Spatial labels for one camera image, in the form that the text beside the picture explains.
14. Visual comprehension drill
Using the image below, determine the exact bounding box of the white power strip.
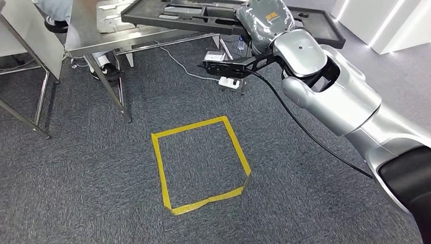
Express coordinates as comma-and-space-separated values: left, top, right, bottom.
218, 76, 241, 90

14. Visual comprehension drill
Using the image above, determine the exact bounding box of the black plastic frame part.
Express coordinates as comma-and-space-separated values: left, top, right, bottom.
120, 0, 347, 50

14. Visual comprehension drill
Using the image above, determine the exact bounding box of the black white sneaker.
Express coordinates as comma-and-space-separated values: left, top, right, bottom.
44, 16, 70, 34
89, 62, 125, 82

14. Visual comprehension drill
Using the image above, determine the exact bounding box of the yellow floor tape square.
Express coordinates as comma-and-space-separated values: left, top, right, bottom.
150, 115, 253, 216

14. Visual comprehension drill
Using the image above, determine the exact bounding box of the steel table white panel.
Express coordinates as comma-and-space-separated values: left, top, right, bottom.
0, 0, 65, 140

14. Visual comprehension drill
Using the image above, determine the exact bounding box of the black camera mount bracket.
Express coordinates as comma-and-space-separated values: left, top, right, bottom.
202, 50, 280, 80

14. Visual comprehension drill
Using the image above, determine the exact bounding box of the white lit display wall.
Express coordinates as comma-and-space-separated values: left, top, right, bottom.
331, 0, 431, 56

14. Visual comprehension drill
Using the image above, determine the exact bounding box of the white power cable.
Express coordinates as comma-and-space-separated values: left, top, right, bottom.
155, 40, 221, 82

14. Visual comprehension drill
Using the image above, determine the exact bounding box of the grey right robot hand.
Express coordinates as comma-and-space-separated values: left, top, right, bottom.
235, 0, 296, 54

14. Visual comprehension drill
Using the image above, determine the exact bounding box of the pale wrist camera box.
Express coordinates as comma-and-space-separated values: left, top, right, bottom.
203, 51, 227, 63

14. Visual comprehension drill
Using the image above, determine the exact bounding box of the person's leg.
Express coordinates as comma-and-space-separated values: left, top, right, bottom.
90, 50, 112, 66
33, 0, 73, 22

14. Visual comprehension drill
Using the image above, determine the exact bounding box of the silver stamped metal plate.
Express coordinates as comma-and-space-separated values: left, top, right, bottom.
97, 0, 176, 34

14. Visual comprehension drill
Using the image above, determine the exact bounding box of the stainless steel workbench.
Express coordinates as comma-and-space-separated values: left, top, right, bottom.
66, 0, 251, 124

